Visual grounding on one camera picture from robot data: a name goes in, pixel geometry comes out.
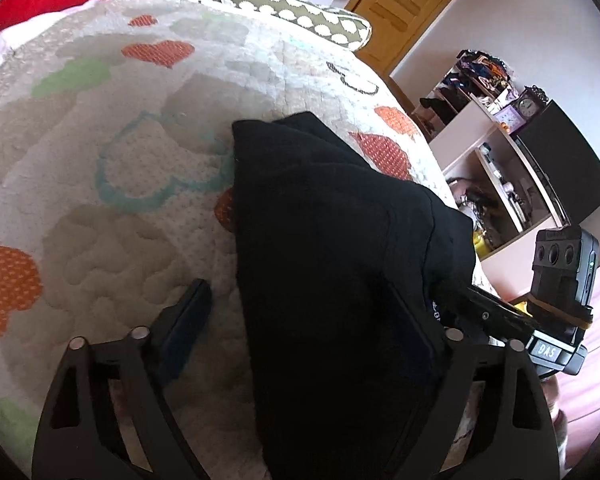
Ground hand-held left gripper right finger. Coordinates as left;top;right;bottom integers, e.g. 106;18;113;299
387;280;561;480

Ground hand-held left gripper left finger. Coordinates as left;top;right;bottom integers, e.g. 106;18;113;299
31;278;213;480

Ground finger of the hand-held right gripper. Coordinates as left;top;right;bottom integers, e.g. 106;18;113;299
432;280;538;341

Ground black pants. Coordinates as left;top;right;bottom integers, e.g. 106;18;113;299
231;111;477;480

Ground person's right forearm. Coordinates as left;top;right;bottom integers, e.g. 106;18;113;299
542;377;571;466

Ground black television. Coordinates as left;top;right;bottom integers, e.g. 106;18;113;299
511;100;600;226

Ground white quilt with coloured hearts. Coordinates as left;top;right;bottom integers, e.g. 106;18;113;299
0;0;486;480

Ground white shelf unit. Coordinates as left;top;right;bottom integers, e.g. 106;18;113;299
410;50;571;261

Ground ornate table clock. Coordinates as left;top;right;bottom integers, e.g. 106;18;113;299
515;86;548;121

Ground pile of clothes on shelf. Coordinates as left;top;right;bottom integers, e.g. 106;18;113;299
442;49;513;96

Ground wooden door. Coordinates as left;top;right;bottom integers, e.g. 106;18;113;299
345;0;473;73

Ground green pillow with white dots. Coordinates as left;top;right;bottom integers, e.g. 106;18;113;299
217;0;373;52

